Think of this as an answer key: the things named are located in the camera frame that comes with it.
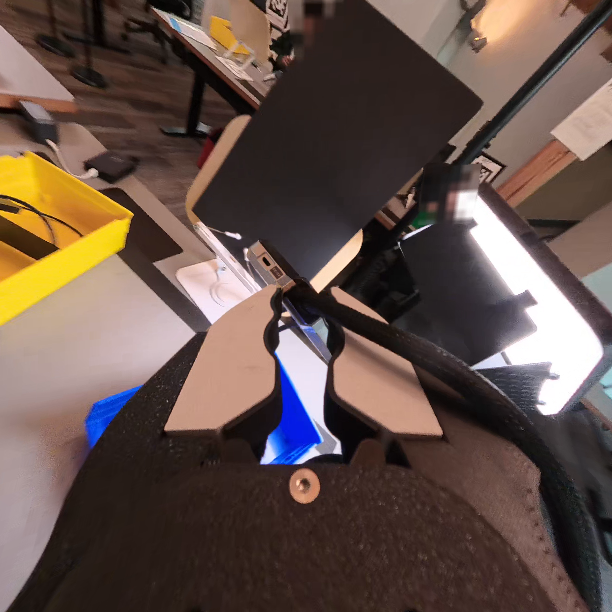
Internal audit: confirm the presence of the black power box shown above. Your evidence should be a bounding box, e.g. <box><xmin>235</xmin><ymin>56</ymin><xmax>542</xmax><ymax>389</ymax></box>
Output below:
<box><xmin>84</xmin><ymin>152</ymin><xmax>135</xmax><ymax>184</ymax></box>

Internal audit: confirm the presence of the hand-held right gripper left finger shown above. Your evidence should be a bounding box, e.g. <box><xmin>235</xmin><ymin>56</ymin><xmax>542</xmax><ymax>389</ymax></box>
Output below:
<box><xmin>164</xmin><ymin>287</ymin><xmax>283</xmax><ymax>443</ymax></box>

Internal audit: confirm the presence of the grey wood-edged table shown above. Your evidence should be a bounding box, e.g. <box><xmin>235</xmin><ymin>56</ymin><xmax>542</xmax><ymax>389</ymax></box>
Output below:
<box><xmin>0</xmin><ymin>24</ymin><xmax>78</xmax><ymax>114</ymax></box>

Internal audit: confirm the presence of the black light stand pole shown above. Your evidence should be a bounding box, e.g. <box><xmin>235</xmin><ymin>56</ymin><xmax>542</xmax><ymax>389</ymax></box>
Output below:
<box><xmin>349</xmin><ymin>0</ymin><xmax>612</xmax><ymax>292</ymax></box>

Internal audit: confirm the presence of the black framed marker sign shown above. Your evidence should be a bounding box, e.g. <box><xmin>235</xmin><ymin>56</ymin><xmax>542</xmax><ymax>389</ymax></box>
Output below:
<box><xmin>471</xmin><ymin>150</ymin><xmax>506</xmax><ymax>185</ymax></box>

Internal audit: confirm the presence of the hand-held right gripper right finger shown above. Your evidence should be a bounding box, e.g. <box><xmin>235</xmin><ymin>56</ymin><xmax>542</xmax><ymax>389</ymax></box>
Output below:
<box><xmin>324</xmin><ymin>286</ymin><xmax>444</xmax><ymax>443</ymax></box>

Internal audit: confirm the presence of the grey hdmi switch box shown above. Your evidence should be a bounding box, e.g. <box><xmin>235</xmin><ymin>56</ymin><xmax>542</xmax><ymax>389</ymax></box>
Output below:
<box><xmin>247</xmin><ymin>240</ymin><xmax>318</xmax><ymax>328</ymax></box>

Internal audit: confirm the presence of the thick black braided cable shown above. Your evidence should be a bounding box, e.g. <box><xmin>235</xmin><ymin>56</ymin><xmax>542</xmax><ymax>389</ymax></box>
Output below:
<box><xmin>286</xmin><ymin>279</ymin><xmax>605</xmax><ymax>612</ymax></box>

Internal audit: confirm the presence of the yellow plastic bin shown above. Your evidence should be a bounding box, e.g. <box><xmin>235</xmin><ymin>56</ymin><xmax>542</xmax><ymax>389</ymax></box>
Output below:
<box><xmin>209</xmin><ymin>16</ymin><xmax>237</xmax><ymax>45</ymax></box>
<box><xmin>0</xmin><ymin>150</ymin><xmax>135</xmax><ymax>327</ymax></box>

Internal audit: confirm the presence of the blue plastic bin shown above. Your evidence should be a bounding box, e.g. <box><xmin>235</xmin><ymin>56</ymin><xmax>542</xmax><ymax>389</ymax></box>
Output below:
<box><xmin>85</xmin><ymin>354</ymin><xmax>325</xmax><ymax>467</ymax></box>

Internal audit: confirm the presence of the black wood-edged board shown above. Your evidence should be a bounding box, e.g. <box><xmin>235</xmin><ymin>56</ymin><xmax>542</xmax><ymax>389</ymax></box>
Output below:
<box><xmin>229</xmin><ymin>0</ymin><xmax>272</xmax><ymax>63</ymax></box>
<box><xmin>186</xmin><ymin>0</ymin><xmax>484</xmax><ymax>292</ymax></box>

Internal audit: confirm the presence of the led panel light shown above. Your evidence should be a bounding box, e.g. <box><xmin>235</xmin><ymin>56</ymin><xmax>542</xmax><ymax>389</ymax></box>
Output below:
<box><xmin>399</xmin><ymin>182</ymin><xmax>604</xmax><ymax>417</ymax></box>

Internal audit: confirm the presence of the brown standing desk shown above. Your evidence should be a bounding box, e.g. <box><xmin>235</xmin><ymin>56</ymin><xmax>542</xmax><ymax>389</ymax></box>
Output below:
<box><xmin>150</xmin><ymin>5</ymin><xmax>278</xmax><ymax>139</ymax></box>

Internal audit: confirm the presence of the black bin divider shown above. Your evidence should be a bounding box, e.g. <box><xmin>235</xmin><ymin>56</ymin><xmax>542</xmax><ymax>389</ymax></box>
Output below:
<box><xmin>0</xmin><ymin>214</ymin><xmax>59</xmax><ymax>263</ymax></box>

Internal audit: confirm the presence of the white paper notice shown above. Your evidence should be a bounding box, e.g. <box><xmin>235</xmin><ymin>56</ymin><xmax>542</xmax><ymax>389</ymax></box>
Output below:
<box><xmin>550</xmin><ymin>78</ymin><xmax>612</xmax><ymax>162</ymax></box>

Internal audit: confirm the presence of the grey power adapter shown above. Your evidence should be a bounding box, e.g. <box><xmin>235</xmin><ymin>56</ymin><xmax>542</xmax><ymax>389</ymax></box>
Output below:
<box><xmin>18</xmin><ymin>100</ymin><xmax>59</xmax><ymax>145</ymax></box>

